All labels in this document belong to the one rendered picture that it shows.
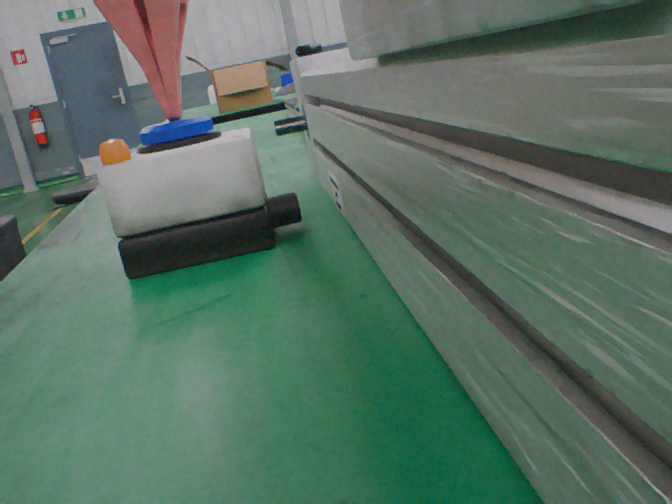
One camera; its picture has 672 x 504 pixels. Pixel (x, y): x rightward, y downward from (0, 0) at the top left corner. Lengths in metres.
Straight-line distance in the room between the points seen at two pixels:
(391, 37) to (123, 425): 0.13
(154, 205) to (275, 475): 0.24
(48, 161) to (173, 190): 11.39
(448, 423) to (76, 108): 11.50
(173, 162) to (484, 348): 0.26
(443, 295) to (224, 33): 11.47
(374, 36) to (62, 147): 11.57
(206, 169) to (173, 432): 0.20
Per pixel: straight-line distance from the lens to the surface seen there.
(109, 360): 0.28
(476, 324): 0.16
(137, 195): 0.39
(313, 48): 4.14
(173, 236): 0.39
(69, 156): 11.72
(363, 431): 0.19
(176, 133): 0.41
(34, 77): 11.79
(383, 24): 0.16
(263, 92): 2.76
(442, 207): 0.17
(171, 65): 0.41
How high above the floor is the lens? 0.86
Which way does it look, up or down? 14 degrees down
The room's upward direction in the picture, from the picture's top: 12 degrees counter-clockwise
